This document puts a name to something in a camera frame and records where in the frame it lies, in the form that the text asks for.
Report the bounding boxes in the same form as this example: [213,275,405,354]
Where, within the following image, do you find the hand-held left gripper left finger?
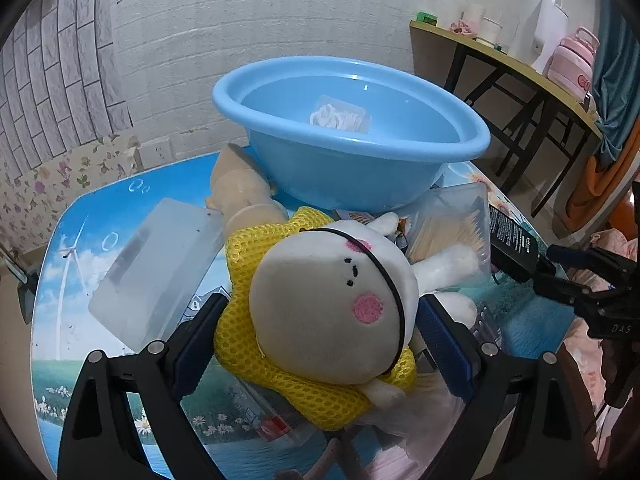
[57,292,231,480]

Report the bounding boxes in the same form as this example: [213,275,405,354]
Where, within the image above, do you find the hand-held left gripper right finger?
[417,292,598,480]

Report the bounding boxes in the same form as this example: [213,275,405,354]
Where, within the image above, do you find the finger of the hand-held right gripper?
[547,243,627,275]
[532,269,603,313]

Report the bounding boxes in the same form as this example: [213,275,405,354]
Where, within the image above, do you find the black power adapter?
[487,204,541,282]

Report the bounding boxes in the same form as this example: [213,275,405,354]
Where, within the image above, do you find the translucent plastic box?
[87,197,226,353]

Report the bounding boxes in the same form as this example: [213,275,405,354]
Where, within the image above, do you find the clear toothpick box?
[402,181,493,293]

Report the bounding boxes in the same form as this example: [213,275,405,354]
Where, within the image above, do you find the white plush toy yellow mesh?
[214,206,483,431]

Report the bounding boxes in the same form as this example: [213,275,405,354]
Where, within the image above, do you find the blue plastic basin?
[212,57,491,213]

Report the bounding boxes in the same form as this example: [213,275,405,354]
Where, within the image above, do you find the clear plastic bag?
[350,375,471,480]

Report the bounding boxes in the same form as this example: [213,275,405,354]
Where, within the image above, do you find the orange cloth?
[565,145,640,233]

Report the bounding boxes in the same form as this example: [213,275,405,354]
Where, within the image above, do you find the clear packet with red label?
[222,375,326,448]

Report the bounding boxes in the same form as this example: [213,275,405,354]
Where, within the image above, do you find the teal curtain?
[585,0,640,171]

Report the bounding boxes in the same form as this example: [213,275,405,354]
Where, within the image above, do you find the pink thermos bottle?
[547,27,601,98]

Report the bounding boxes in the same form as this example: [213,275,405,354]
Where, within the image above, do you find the wooden folding table black legs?
[410,20,603,218]

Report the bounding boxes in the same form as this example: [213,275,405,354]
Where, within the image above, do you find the white kettle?
[510,0,571,72]

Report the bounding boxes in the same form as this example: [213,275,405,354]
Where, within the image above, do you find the clear bag of white rings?
[307,94,373,135]

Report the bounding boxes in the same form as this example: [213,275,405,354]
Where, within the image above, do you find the small pink ornament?
[447,17,478,37]

